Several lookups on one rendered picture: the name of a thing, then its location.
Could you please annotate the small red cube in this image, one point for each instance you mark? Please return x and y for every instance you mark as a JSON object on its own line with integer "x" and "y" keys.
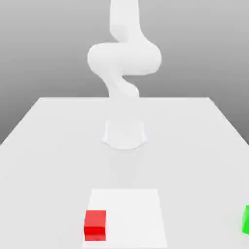
{"x": 95, "y": 225}

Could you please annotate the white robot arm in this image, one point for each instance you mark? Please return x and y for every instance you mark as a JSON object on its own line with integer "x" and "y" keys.
{"x": 124, "y": 58}

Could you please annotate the small green cube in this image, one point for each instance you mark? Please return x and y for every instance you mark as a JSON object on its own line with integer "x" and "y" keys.
{"x": 246, "y": 220}

